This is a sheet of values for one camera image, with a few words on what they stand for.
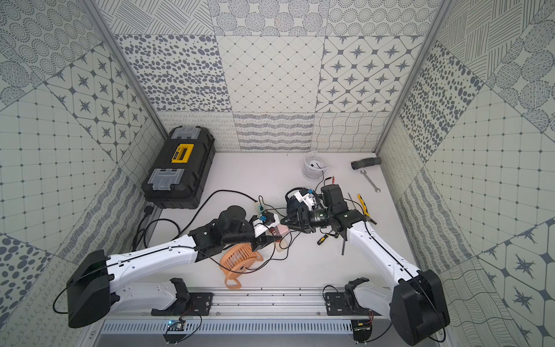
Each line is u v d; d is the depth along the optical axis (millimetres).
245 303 750
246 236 639
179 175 882
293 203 933
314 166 1072
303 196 728
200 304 734
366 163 1117
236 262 716
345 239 573
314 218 663
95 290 390
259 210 880
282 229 702
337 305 733
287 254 859
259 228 635
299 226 648
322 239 884
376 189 1053
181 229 906
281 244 850
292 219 687
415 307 395
